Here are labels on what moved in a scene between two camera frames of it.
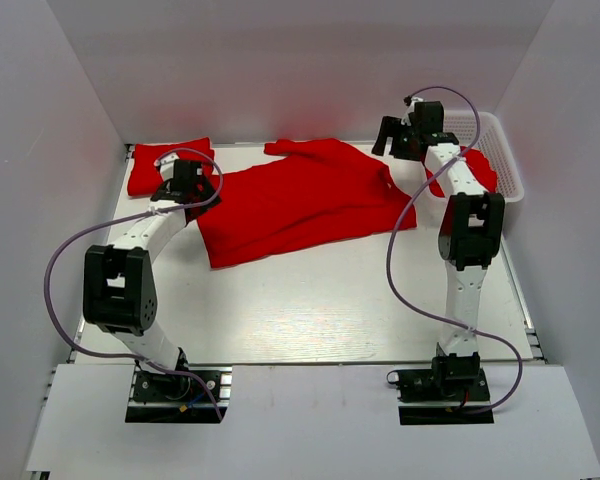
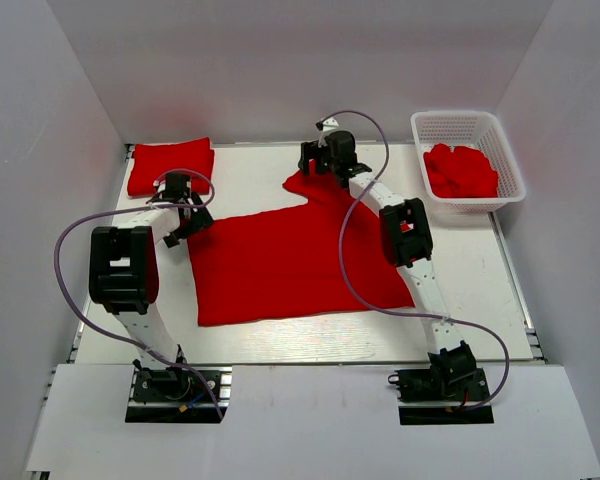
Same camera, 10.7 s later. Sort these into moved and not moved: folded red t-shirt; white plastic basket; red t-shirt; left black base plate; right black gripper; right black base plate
Moved: right black gripper; red t-shirt
Not moved: right black base plate; white plastic basket; left black base plate; folded red t-shirt
